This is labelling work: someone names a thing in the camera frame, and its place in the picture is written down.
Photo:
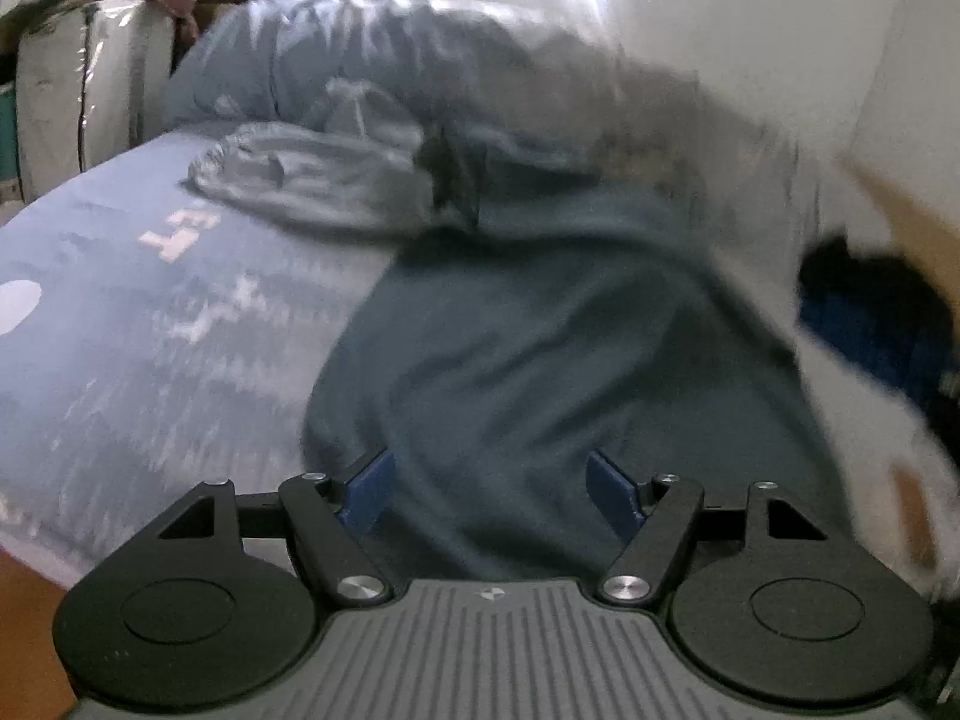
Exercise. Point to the olive green garment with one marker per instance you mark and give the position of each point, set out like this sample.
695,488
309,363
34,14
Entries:
450,172

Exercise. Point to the tan cloth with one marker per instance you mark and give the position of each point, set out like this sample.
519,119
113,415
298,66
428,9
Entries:
637,161

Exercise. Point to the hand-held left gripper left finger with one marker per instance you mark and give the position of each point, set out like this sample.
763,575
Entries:
367,491

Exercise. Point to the royal blue garment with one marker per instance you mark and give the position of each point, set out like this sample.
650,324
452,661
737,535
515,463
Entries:
885,352

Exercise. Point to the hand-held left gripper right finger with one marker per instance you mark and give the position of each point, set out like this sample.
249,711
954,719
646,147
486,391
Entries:
615,491

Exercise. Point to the plastic-wrapped white mattress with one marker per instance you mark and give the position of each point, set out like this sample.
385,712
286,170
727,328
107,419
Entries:
75,90

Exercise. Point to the wooden headboard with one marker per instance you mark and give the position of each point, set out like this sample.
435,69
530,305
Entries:
915,217

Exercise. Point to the light blue-grey pants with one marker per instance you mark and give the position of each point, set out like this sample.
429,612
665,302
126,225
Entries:
315,172

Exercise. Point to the teal shirt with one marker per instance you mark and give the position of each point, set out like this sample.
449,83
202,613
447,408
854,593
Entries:
525,360

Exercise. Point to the teal container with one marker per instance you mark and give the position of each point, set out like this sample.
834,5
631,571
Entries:
7,127

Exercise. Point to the light blue duvet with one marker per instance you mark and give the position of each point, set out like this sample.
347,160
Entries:
450,52

